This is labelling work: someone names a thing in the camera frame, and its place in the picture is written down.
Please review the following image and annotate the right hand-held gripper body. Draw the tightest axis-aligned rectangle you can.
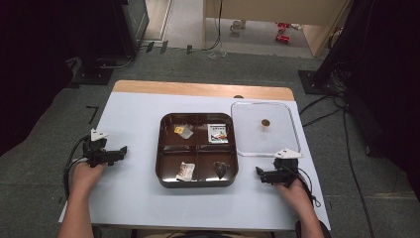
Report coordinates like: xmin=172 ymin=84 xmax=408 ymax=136
xmin=268 ymin=148 xmax=304 ymax=186

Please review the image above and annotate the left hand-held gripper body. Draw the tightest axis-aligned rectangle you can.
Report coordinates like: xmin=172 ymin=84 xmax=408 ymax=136
xmin=81 ymin=128 xmax=117 ymax=169

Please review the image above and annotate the person's right hand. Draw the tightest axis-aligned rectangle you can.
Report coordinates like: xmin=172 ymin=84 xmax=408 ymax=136
xmin=273 ymin=178 xmax=315 ymax=216

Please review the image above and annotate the person's left hand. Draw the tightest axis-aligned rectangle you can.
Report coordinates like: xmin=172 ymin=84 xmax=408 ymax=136
xmin=70 ymin=160 xmax=107 ymax=200

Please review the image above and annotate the white table cover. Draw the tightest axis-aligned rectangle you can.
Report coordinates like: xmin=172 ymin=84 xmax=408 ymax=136
xmin=58 ymin=91 xmax=332 ymax=232

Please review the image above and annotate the clear lid with brown knob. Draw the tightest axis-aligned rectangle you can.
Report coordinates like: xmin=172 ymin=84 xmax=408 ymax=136
xmin=230 ymin=100 xmax=302 ymax=158

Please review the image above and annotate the white packet with orange print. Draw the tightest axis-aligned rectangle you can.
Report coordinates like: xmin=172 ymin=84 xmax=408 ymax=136
xmin=207 ymin=123 xmax=230 ymax=145

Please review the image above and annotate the yellow and silver packet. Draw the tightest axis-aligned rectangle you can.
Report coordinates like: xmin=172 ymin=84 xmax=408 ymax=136
xmin=173 ymin=124 xmax=194 ymax=140

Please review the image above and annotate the brown compartment tray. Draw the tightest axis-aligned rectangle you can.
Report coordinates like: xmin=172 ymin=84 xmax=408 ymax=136
xmin=155 ymin=112 xmax=240 ymax=189

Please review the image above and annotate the white and brown packet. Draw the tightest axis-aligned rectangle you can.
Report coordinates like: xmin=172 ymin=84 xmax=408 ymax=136
xmin=175 ymin=161 xmax=197 ymax=182

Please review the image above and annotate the black stand base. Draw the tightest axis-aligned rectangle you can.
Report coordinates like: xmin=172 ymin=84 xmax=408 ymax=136
xmin=70 ymin=58 xmax=115 ymax=86
xmin=297 ymin=68 xmax=333 ymax=96

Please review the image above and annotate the black curtain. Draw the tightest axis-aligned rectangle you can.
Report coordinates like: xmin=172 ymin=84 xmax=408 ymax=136
xmin=313 ymin=0 xmax=420 ymax=202
xmin=0 ymin=0 xmax=115 ymax=157

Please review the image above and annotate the dark cabinet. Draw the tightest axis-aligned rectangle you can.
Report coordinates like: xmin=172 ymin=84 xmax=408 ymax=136
xmin=110 ymin=0 xmax=151 ymax=58

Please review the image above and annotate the white cup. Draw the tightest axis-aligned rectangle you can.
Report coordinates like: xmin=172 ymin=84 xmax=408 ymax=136
xmin=229 ymin=19 xmax=248 ymax=35

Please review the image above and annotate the right hand-held gripper cable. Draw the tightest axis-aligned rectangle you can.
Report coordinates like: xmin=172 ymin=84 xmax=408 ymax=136
xmin=286 ymin=164 xmax=322 ymax=209

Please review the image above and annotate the hand-held gripper cable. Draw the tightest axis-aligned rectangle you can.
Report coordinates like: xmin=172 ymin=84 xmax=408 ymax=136
xmin=62 ymin=134 xmax=92 ymax=200
xmin=286 ymin=164 xmax=322 ymax=209

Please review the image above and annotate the left hand-held gripper cable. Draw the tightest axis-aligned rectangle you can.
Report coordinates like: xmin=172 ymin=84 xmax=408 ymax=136
xmin=62 ymin=134 xmax=92 ymax=200

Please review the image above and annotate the black floor cable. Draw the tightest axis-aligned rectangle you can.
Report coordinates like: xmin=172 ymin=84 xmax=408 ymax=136
xmin=301 ymin=107 xmax=375 ymax=238
xmin=298 ymin=93 xmax=346 ymax=116

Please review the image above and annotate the black hanging cable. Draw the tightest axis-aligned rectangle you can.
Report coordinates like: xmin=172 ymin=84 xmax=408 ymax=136
xmin=201 ymin=0 xmax=224 ymax=53

